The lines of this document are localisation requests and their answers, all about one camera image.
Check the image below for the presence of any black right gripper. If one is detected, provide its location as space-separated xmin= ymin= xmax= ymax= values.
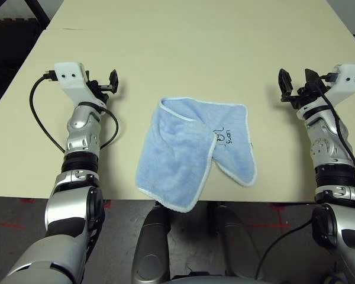
xmin=278 ymin=68 xmax=329 ymax=109

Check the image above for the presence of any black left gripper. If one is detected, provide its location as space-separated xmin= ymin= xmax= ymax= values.
xmin=85 ymin=69 xmax=121 ymax=104

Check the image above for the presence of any light blue towel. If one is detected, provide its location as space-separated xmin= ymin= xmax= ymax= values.
xmin=135 ymin=96 xmax=259 ymax=214

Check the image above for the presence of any black foam floor mat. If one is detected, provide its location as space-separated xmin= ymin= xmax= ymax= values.
xmin=0 ymin=17 xmax=50 ymax=121

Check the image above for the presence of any grey left robot leg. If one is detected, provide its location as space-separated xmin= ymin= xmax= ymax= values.
xmin=131 ymin=201 xmax=172 ymax=284

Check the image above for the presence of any grey robot leg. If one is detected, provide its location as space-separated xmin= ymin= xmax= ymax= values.
xmin=206 ymin=201 xmax=257 ymax=280
xmin=131 ymin=201 xmax=172 ymax=284

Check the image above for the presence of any grey right robot leg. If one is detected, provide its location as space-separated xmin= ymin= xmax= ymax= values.
xmin=206 ymin=201 xmax=257 ymax=280

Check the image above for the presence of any grey robot waist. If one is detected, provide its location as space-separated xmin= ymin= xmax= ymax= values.
xmin=167 ymin=270 xmax=257 ymax=284

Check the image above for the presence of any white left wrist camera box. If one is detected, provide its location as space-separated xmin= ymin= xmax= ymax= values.
xmin=53 ymin=62 xmax=107 ymax=108

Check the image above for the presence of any black metal frame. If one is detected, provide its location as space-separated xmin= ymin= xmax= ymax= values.
xmin=0 ymin=0 xmax=51 ymax=24

